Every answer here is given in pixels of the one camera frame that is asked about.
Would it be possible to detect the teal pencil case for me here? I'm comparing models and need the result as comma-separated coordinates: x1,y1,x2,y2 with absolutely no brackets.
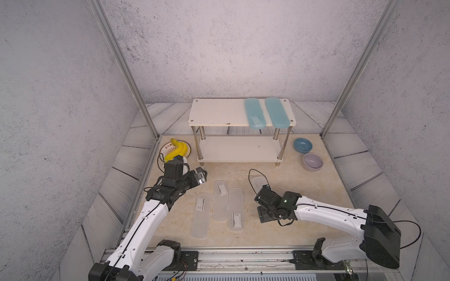
244,98,266,130
265,97,290,129

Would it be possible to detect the clear pencil case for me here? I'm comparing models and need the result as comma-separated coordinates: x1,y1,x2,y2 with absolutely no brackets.
250,176,269,194
191,193,212,239
228,187,244,231
212,180,229,221

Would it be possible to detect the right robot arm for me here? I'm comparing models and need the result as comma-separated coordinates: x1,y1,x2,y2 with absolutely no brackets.
254,186,401,269

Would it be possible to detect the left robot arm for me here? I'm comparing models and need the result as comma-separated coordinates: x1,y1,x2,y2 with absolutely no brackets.
88,164,207,281

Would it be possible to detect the white two-tier shelf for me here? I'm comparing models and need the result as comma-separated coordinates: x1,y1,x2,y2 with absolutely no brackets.
188,98,296,166

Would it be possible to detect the yellow banana bunch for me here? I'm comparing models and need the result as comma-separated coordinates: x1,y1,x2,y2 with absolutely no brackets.
163,139,191,162

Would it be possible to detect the patterned round plate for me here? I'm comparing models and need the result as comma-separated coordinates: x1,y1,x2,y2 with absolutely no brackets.
159,139,191,163

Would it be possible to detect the purple ceramic bowl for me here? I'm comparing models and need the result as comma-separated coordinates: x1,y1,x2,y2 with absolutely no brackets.
302,153,324,172

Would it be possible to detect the blue ceramic bowl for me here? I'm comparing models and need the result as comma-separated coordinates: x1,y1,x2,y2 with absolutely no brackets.
293,138,313,154

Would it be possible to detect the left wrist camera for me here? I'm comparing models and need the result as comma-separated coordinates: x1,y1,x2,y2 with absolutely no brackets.
164,155,190,179

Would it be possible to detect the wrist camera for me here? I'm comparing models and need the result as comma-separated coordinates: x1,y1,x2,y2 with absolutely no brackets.
254,185,282,213
164,155,190,179

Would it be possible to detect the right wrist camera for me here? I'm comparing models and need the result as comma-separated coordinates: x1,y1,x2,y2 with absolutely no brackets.
254,185,282,213

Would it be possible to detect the aluminium mounting rail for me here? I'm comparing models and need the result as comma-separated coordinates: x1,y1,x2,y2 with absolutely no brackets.
93,246,405,281

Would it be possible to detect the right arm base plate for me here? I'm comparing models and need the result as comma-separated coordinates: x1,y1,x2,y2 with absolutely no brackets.
288,251,345,270

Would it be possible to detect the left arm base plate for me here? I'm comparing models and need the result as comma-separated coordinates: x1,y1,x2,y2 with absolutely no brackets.
162,251,199,272

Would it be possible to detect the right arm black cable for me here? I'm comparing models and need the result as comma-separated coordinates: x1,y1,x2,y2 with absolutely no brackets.
248,168,422,251

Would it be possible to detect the left aluminium frame post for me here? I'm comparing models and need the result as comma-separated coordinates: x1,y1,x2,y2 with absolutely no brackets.
88,0,159,139

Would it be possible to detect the aluminium frame post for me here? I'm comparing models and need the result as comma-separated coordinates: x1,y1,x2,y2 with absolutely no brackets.
320,0,401,140
88,0,159,139

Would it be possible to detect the right aluminium frame post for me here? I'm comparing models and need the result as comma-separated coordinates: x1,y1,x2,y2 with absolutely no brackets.
320,0,401,140

